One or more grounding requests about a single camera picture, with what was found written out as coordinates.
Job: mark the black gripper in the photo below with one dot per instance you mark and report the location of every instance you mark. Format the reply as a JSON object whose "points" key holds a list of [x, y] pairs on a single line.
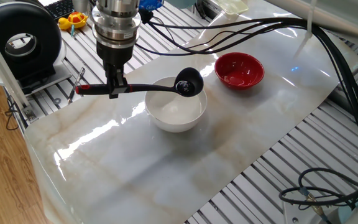
{"points": [[115, 54]]}

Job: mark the grey aluminium table rail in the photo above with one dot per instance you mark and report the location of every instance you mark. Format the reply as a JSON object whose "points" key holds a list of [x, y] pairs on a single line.
{"points": [[337, 98]]}

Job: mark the pale green plastic tray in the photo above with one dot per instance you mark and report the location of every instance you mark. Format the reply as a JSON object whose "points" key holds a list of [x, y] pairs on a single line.
{"points": [[232, 6]]}

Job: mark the white zip tie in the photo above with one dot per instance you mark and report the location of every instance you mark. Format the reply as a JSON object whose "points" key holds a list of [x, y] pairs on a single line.
{"points": [[310, 21]]}

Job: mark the black pen tool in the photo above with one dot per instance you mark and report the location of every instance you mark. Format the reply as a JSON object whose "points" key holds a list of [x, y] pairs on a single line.
{"points": [[76, 84]]}

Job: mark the white ceramic bowl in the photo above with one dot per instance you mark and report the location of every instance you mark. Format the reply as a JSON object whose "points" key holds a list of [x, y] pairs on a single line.
{"points": [[172, 112]]}

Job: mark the black ladle with red accents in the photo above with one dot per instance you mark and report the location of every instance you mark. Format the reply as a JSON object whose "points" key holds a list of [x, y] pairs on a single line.
{"points": [[92, 89]]}

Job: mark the blue snack packet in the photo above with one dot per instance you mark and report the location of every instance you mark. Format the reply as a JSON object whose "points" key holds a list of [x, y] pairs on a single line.
{"points": [[151, 4]]}

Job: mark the yellow turtle toy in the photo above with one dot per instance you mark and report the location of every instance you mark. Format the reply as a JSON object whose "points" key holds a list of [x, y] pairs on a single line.
{"points": [[76, 18]]}

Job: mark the silver wrist flange adapter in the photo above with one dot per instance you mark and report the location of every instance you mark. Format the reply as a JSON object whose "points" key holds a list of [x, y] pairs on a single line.
{"points": [[115, 28]]}

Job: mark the red bowl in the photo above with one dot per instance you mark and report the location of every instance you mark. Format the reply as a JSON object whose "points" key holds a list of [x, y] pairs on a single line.
{"points": [[241, 71]]}

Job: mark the marble pattern table mat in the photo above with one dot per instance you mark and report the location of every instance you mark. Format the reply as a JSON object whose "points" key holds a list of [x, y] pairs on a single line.
{"points": [[135, 171]]}

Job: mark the metal washer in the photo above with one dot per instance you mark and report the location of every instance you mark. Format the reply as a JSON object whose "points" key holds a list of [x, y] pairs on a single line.
{"points": [[54, 101]]}

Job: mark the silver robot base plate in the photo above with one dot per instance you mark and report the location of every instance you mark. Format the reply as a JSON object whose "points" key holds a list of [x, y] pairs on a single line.
{"points": [[291, 214]]}

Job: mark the black keyboard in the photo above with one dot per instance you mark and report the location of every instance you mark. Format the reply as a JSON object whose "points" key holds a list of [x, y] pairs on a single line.
{"points": [[61, 7]]}

